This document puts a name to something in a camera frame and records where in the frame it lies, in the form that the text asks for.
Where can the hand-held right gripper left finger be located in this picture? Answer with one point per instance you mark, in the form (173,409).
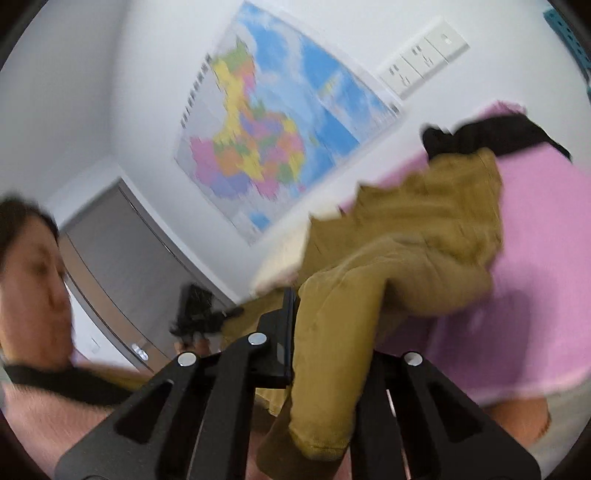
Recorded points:
(288,327)

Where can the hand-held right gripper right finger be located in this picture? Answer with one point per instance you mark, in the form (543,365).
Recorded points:
(408,374)

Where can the olive green jacket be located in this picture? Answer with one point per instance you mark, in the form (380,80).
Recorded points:
(369,277)

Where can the person's left hand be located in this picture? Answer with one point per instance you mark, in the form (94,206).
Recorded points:
(194,345)

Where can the cream folded garment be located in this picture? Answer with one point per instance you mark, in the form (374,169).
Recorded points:
(286,258)

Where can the grey wooden door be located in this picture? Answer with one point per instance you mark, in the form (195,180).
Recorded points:
(129,267)

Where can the person's head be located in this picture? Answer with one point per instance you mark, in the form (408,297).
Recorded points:
(32,286)

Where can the pink flower print bed sheet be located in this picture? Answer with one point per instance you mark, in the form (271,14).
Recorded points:
(545,277)

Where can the black garment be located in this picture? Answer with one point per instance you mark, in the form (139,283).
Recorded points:
(489,131)

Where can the blue plastic storage rack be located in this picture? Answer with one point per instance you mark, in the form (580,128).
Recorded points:
(575,41)

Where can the colourful wall map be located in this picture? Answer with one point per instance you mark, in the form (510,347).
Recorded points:
(277,124)

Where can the white wall socket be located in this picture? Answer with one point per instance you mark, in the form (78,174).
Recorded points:
(398,79)
(422,59)

